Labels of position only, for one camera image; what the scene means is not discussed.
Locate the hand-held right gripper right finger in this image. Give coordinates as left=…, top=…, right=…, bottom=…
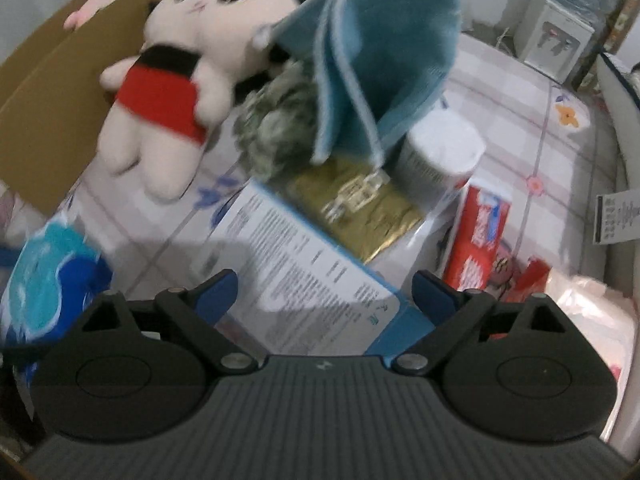
left=392, top=269, right=568, bottom=376

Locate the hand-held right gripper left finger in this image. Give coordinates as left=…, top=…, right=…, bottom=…
left=80, top=269, right=253, bottom=373

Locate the red and white toothpaste tube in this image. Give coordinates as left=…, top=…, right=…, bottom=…
left=442, top=182, right=516, bottom=291

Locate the white paper leaflet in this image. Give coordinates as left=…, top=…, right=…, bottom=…
left=195, top=180, right=436, bottom=356

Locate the gold tissue pack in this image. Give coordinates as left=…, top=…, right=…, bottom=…
left=287, top=152, right=426, bottom=266

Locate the white paper cup container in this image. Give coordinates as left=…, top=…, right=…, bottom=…
left=395, top=110, right=488, bottom=201

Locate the blue and white tissue pack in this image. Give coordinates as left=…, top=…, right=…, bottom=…
left=0, top=210, right=113, bottom=411

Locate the grey-green fluffy scarf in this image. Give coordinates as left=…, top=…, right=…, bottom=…
left=232, top=60, right=321, bottom=181

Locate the plush doll with red shirt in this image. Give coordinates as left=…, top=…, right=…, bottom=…
left=97, top=0, right=301, bottom=203

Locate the brown cardboard box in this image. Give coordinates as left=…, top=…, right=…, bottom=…
left=0, top=0, right=321, bottom=216

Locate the teal towel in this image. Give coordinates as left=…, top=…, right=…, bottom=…
left=267, top=0, right=463, bottom=168

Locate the pink plush toy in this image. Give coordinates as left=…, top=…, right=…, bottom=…
left=62, top=0, right=123, bottom=31

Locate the checked floral bedsheet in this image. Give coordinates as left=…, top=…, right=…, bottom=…
left=65, top=30, right=626, bottom=311

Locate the rolled mattress with label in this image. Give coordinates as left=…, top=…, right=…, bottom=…
left=592, top=52, right=640, bottom=281

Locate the white water dispenser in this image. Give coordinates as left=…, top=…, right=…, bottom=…
left=515, top=0, right=606, bottom=83

